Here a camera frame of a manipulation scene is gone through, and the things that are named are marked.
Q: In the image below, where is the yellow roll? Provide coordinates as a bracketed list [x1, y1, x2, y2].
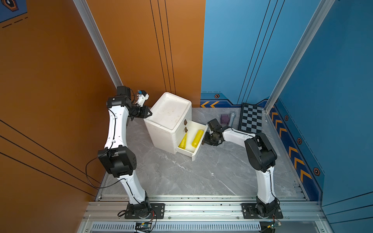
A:
[178, 133, 187, 150]
[191, 130, 204, 148]

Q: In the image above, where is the white drawer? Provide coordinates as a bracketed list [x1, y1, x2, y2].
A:
[172, 120, 190, 142]
[162, 108, 192, 130]
[176, 121, 207, 161]

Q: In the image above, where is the white three-drawer cabinet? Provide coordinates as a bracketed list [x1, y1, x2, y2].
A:
[144, 92, 192, 154]

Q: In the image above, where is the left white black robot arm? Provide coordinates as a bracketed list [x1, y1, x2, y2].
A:
[98, 94, 152, 211]

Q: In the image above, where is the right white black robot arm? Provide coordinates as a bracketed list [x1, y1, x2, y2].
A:
[204, 119, 279, 215]

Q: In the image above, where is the purple embossed cube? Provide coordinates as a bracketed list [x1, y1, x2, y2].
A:
[220, 114, 230, 125]

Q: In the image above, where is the silver toy microphone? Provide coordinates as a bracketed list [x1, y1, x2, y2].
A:
[228, 112, 236, 128]

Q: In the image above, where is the black silver chessboard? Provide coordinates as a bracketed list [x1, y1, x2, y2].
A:
[238, 103, 263, 134]

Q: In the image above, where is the right green circuit board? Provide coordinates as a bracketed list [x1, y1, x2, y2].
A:
[266, 221, 282, 233]

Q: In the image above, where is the green circuit board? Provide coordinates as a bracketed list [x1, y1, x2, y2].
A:
[266, 221, 282, 233]
[134, 222, 153, 233]

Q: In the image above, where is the left green circuit board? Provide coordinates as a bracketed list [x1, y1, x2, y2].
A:
[134, 222, 153, 233]

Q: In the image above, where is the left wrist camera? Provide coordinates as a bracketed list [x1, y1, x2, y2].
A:
[136, 90, 149, 107]

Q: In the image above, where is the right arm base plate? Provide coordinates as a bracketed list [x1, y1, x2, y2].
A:
[241, 203, 283, 220]

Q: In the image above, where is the aluminium mounting rail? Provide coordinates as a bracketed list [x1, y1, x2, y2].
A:
[78, 195, 332, 233]

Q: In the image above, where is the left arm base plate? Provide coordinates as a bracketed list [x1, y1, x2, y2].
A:
[123, 203, 165, 219]

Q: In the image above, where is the left aluminium corner post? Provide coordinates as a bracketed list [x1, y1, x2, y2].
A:
[73, 0, 123, 87]

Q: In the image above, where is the aluminium corner post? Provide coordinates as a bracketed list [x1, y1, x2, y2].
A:
[73, 0, 123, 87]
[264, 0, 335, 114]

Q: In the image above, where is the right aluminium corner post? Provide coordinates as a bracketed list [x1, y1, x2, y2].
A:
[264, 0, 335, 114]

